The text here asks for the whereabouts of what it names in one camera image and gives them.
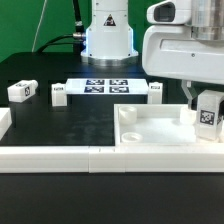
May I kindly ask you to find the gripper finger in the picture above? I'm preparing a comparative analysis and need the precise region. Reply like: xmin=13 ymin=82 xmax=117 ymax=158
xmin=181 ymin=80 xmax=197 ymax=110

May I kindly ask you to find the white square tabletop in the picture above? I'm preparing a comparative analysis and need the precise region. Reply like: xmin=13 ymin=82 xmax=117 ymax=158
xmin=114 ymin=104 xmax=224 ymax=145

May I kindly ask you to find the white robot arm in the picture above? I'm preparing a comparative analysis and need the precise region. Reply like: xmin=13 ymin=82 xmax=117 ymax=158
xmin=81 ymin=0 xmax=224 ymax=85

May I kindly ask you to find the white marker plate with tags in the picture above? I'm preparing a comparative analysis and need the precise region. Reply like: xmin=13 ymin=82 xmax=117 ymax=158
xmin=65 ymin=78 xmax=148 ymax=95

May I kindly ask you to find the white U-shaped obstacle fence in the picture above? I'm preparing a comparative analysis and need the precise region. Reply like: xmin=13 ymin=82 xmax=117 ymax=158
xmin=0 ymin=107 xmax=224 ymax=174

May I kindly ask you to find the black cable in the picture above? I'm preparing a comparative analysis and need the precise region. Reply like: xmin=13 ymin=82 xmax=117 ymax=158
xmin=35 ymin=0 xmax=88 ymax=54

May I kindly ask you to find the white thin cable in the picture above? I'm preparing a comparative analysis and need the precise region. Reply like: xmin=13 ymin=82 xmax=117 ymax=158
xmin=31 ymin=0 xmax=48 ymax=53

